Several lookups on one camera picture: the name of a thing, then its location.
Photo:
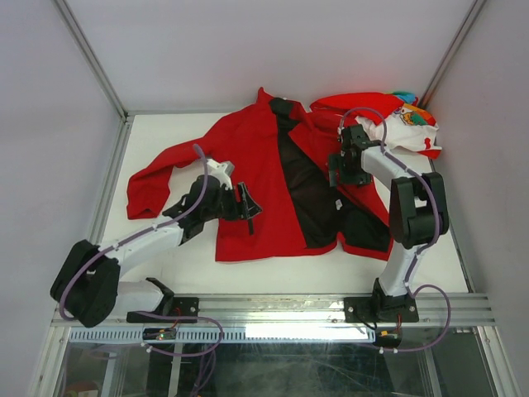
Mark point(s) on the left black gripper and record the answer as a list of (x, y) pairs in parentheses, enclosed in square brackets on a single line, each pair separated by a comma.
[(248, 208)]

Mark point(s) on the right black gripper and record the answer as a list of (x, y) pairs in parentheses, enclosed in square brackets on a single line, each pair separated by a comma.
[(335, 162)]

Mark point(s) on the red zip jacket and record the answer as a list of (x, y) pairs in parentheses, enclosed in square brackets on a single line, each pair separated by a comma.
[(279, 151)]

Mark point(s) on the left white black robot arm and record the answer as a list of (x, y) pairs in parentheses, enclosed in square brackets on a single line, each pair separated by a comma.
[(89, 286)]

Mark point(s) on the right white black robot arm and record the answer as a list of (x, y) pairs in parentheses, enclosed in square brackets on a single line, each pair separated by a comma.
[(417, 215)]

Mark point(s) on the red white printed garment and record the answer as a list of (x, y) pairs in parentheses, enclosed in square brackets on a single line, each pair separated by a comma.
[(390, 117)]

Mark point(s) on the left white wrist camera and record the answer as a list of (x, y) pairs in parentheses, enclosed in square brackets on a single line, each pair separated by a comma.
[(221, 171)]

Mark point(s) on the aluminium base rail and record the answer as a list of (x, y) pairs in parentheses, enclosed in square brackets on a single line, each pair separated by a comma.
[(459, 310)]

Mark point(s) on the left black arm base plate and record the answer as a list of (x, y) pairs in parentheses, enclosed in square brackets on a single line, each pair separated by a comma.
[(177, 309)]

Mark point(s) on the slotted grey cable duct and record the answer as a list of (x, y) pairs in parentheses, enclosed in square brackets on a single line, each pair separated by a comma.
[(252, 333)]

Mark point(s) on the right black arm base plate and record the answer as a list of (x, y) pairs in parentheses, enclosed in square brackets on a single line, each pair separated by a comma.
[(380, 310)]

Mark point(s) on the right aluminium corner post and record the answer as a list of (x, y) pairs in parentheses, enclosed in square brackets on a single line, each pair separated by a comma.
[(465, 27)]

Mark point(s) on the aluminium corner post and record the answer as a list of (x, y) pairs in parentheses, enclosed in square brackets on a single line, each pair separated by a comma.
[(465, 27), (81, 41)]

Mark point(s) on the left aluminium corner post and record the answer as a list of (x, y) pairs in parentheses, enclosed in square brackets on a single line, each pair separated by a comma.
[(81, 41)]

